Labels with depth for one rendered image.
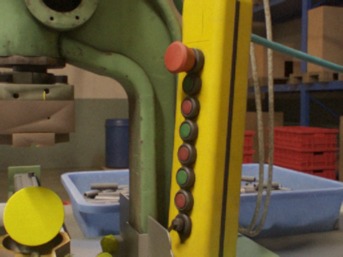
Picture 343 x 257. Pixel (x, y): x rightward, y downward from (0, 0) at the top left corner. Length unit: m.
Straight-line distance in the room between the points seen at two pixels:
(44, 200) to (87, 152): 8.40
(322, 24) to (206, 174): 6.31
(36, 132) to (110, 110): 8.47
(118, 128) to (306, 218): 6.62
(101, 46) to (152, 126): 0.12
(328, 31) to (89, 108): 4.52
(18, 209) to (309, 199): 0.61
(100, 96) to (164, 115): 8.33
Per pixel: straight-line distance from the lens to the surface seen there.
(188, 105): 0.59
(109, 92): 9.00
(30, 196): 0.58
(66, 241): 0.63
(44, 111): 0.54
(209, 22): 0.60
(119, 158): 7.57
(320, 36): 6.87
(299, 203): 0.98
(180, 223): 0.60
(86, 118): 8.92
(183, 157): 0.59
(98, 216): 0.84
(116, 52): 0.62
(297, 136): 4.34
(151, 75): 0.63
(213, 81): 0.58
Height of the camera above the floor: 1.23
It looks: 3 degrees down
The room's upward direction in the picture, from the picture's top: straight up
